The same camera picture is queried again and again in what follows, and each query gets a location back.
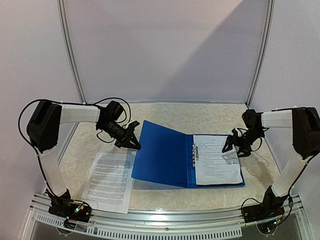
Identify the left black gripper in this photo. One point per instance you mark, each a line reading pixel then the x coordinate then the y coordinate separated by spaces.
pixel 123 140

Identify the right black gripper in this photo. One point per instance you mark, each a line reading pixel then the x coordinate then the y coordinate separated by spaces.
pixel 238 142

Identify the printed paper sheet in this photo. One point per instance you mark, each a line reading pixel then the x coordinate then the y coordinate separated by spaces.
pixel 213 166
pixel 109 184

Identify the blue plastic folder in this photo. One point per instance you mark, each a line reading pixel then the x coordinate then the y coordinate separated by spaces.
pixel 165 158

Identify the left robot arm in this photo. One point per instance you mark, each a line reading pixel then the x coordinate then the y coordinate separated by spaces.
pixel 42 133

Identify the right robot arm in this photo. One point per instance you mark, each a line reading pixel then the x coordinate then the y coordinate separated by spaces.
pixel 305 125

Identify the metal folder clip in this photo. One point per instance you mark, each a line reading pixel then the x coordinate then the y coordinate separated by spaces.
pixel 195 154

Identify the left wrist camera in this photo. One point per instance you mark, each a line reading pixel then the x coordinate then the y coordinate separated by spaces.
pixel 133 124

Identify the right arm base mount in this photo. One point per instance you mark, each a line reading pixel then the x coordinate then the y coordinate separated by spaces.
pixel 273 211

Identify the aluminium front rail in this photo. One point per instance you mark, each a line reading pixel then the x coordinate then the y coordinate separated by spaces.
pixel 215 224

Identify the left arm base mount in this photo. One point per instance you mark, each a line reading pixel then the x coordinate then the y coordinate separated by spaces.
pixel 65 207

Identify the right aluminium frame post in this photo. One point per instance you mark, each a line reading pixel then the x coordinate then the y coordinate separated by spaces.
pixel 262 51

